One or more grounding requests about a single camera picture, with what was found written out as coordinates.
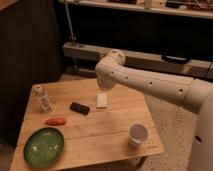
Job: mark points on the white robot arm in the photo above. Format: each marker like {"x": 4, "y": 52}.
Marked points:
{"x": 194, "y": 95}

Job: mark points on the wooden table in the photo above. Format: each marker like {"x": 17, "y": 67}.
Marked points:
{"x": 100, "y": 136}

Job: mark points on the small clear plastic bottle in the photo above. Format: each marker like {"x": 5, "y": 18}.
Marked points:
{"x": 42, "y": 97}

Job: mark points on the upper cluttered shelf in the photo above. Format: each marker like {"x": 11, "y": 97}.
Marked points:
{"x": 157, "y": 6}

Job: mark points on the orange carrot toy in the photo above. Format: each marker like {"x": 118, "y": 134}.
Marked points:
{"x": 55, "y": 121}

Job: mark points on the metal pole stand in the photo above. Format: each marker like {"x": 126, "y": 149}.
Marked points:
{"x": 72, "y": 35}

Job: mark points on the white rectangular block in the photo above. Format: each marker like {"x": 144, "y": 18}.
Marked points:
{"x": 101, "y": 100}

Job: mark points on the long grey bench rail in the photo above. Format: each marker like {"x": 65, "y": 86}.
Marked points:
{"x": 145, "y": 61}

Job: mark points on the black handle on bench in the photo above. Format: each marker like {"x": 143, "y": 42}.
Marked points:
{"x": 176, "y": 60}

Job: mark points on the green glass plate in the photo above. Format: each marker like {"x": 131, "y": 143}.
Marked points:
{"x": 43, "y": 148}

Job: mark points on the white paper cup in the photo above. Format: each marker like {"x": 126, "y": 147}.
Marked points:
{"x": 137, "y": 135}

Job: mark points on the black rectangular block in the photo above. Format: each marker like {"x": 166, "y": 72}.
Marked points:
{"x": 82, "y": 109}

